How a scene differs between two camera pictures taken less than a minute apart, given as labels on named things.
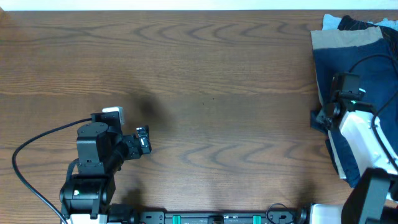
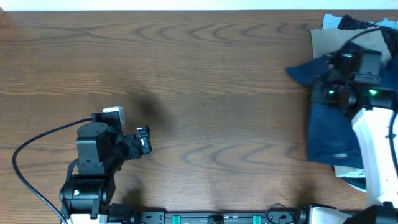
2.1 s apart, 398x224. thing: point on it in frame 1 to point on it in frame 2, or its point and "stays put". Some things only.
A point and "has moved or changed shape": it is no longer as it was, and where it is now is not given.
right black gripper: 321,117 to 316,96
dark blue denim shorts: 367,75 has moved or changed shape
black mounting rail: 126,215 stays put
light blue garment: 331,23 stays put
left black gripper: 135,151 stays put
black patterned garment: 347,23 stays put
